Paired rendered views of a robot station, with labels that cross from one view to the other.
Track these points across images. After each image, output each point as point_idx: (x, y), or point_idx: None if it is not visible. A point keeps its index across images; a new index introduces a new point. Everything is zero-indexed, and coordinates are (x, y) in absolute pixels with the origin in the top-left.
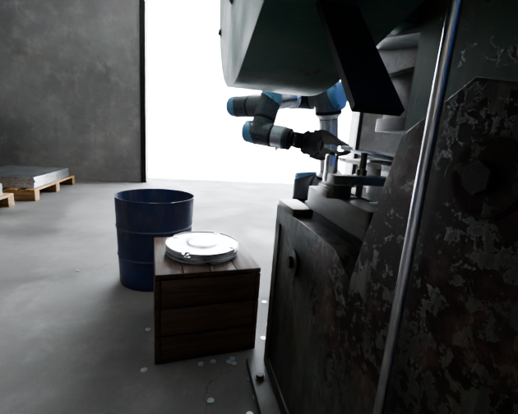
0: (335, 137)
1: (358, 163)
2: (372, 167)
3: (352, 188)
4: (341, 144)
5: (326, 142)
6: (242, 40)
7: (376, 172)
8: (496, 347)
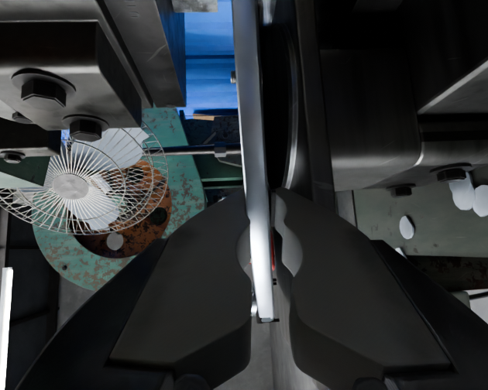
0: (166, 241)
1: (324, 143)
2: (314, 18)
3: (481, 20)
4: (231, 202)
5: (223, 297)
6: None
7: (326, 51)
8: None
